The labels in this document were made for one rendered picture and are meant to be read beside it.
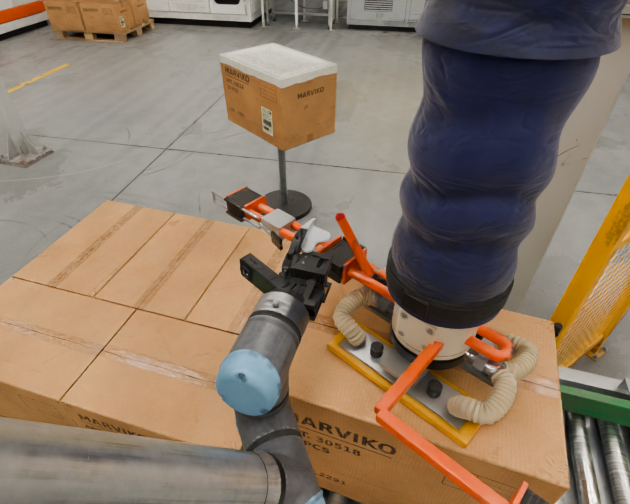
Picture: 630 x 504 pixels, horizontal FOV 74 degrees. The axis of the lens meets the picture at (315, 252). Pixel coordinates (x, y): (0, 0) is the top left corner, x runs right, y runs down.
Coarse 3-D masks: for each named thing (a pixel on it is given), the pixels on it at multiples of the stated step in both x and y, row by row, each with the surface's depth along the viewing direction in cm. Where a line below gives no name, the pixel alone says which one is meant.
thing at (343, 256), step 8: (336, 240) 100; (344, 240) 102; (320, 248) 97; (328, 248) 99; (336, 248) 99; (344, 248) 99; (336, 256) 97; (344, 256) 97; (352, 256) 97; (336, 264) 94; (344, 264) 93; (352, 264) 95; (336, 272) 96; (344, 272) 94; (336, 280) 96; (344, 280) 96
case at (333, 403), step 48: (336, 288) 110; (384, 336) 98; (528, 336) 98; (336, 384) 88; (480, 384) 88; (528, 384) 88; (336, 432) 89; (384, 432) 82; (432, 432) 80; (480, 432) 80; (528, 432) 80; (336, 480) 104; (384, 480) 95; (432, 480) 87; (480, 480) 81; (528, 480) 75
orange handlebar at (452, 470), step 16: (352, 272) 94; (384, 272) 94; (384, 288) 90; (496, 336) 80; (432, 352) 77; (480, 352) 79; (496, 352) 77; (512, 352) 78; (416, 368) 74; (400, 384) 72; (384, 400) 70; (384, 416) 68; (400, 432) 66; (416, 432) 66; (416, 448) 64; (432, 448) 64; (432, 464) 63; (448, 464) 62; (464, 480) 60; (480, 496) 59; (496, 496) 58
